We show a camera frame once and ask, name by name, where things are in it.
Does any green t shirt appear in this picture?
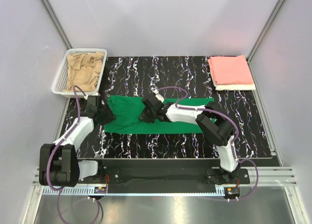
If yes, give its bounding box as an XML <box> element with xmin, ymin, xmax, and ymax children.
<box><xmin>104</xmin><ymin>95</ymin><xmax>202</xmax><ymax>134</ymax></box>

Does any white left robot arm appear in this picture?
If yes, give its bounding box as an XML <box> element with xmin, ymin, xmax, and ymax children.
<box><xmin>39</xmin><ymin>96</ymin><xmax>116</xmax><ymax>190</ymax></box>

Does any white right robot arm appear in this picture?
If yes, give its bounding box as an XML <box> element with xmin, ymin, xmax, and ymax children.
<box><xmin>139</xmin><ymin>94</ymin><xmax>240</xmax><ymax>184</ymax></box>

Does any beige crumpled t shirt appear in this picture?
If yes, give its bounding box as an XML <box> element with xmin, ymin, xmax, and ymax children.
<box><xmin>64</xmin><ymin>52</ymin><xmax>104</xmax><ymax>92</ymax></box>

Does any white plastic basket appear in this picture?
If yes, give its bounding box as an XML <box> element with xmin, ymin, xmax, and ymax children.
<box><xmin>52</xmin><ymin>48</ymin><xmax>107</xmax><ymax>98</ymax></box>

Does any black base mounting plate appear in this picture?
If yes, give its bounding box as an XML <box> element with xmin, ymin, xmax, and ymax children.
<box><xmin>79</xmin><ymin>159</ymin><xmax>251</xmax><ymax>188</ymax></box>

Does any folded cream t shirt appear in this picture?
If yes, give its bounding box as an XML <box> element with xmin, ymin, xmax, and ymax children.
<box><xmin>213</xmin><ymin>79</ymin><xmax>256</xmax><ymax>91</ymax></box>

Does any folded pink t shirt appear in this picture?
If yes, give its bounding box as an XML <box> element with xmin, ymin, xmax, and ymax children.
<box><xmin>208</xmin><ymin>55</ymin><xmax>254</xmax><ymax>85</ymax></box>

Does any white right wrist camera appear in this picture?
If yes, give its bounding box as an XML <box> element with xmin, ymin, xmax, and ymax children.
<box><xmin>153</xmin><ymin>89</ymin><xmax>165</xmax><ymax>102</ymax></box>

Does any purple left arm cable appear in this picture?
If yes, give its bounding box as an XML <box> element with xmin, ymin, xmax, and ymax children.
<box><xmin>46</xmin><ymin>85</ymin><xmax>105</xmax><ymax>224</ymax></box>

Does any white slotted cable duct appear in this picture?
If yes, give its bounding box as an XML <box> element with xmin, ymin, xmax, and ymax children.
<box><xmin>42</xmin><ymin>183</ymin><xmax>242</xmax><ymax>197</ymax></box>

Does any left aluminium frame post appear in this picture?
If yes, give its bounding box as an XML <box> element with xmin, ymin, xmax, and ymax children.
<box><xmin>40</xmin><ymin>0</ymin><xmax>73</xmax><ymax>49</ymax></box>

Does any aluminium frame post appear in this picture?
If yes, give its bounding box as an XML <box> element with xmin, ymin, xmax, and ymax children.
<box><xmin>40</xmin><ymin>0</ymin><xmax>73</xmax><ymax>49</ymax></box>
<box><xmin>246</xmin><ymin>0</ymin><xmax>293</xmax><ymax>61</ymax></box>

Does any right aluminium frame post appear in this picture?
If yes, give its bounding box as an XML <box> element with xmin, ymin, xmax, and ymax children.
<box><xmin>246</xmin><ymin>0</ymin><xmax>293</xmax><ymax>61</ymax></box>

